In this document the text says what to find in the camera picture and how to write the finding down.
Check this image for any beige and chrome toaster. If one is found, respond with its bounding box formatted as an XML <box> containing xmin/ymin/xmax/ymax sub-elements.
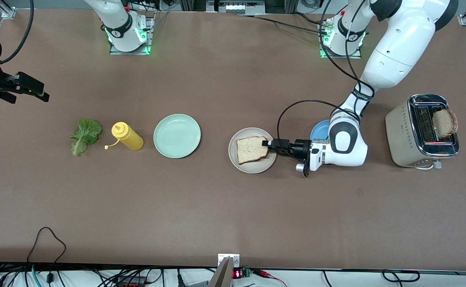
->
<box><xmin>385</xmin><ymin>94</ymin><xmax>460</xmax><ymax>171</ymax></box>

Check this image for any green lettuce leaf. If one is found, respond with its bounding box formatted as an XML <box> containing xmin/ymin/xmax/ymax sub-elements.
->
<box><xmin>70</xmin><ymin>118</ymin><xmax>103</xmax><ymax>157</ymax></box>

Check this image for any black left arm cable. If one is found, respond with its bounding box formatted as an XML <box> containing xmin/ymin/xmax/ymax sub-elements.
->
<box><xmin>277</xmin><ymin>0</ymin><xmax>375</xmax><ymax>150</ymax></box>

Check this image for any beige plate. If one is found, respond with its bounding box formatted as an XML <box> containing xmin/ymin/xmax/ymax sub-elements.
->
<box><xmin>228</xmin><ymin>127</ymin><xmax>277</xmax><ymax>174</ymax></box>

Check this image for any pale green plate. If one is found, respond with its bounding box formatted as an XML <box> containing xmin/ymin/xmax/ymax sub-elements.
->
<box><xmin>153</xmin><ymin>114</ymin><xmax>202</xmax><ymax>159</ymax></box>

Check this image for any black oval cable loop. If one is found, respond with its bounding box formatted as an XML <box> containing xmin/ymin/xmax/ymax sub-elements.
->
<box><xmin>382</xmin><ymin>270</ymin><xmax>421</xmax><ymax>283</ymax></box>

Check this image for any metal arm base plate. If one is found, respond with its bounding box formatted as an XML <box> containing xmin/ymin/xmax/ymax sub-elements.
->
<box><xmin>320</xmin><ymin>19</ymin><xmax>363</xmax><ymax>59</ymax></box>
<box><xmin>109</xmin><ymin>11</ymin><xmax>156</xmax><ymax>55</ymax></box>

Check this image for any black cable across table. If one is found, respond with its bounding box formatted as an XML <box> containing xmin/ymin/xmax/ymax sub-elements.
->
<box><xmin>237</xmin><ymin>14</ymin><xmax>330</xmax><ymax>36</ymax></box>

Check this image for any bread slice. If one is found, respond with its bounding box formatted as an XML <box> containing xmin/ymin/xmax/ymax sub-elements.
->
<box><xmin>432</xmin><ymin>109</ymin><xmax>459</xmax><ymax>140</ymax></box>
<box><xmin>236</xmin><ymin>136</ymin><xmax>270</xmax><ymax>165</ymax></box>

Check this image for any red clip cable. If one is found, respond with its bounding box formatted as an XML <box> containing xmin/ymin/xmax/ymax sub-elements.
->
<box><xmin>252</xmin><ymin>269</ymin><xmax>288</xmax><ymax>287</ymax></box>

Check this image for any black looped cable with plug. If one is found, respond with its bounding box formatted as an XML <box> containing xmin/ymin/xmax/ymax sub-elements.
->
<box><xmin>27</xmin><ymin>227</ymin><xmax>67</xmax><ymax>284</ymax></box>

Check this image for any teal cable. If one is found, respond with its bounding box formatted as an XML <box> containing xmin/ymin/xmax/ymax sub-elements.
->
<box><xmin>31</xmin><ymin>264</ymin><xmax>43</xmax><ymax>287</ymax></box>

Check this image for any grey metal bar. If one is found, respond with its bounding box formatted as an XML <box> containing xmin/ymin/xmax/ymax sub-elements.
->
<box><xmin>207</xmin><ymin>257</ymin><xmax>233</xmax><ymax>287</ymax></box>

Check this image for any small metal mounting bracket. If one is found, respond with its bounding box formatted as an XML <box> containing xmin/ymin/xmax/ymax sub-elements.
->
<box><xmin>218</xmin><ymin>254</ymin><xmax>240</xmax><ymax>268</ymax></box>

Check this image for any blue plate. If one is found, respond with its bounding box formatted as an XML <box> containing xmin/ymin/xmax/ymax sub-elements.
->
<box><xmin>310</xmin><ymin>119</ymin><xmax>331</xmax><ymax>141</ymax></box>

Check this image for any yellow mustard squeeze bottle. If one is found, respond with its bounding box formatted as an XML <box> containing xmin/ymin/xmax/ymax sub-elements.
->
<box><xmin>104</xmin><ymin>122</ymin><xmax>144</xmax><ymax>151</ymax></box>

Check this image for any grey power unit with lights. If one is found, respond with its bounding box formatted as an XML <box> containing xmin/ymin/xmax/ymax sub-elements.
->
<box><xmin>206</xmin><ymin>0</ymin><xmax>266</xmax><ymax>15</ymax></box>

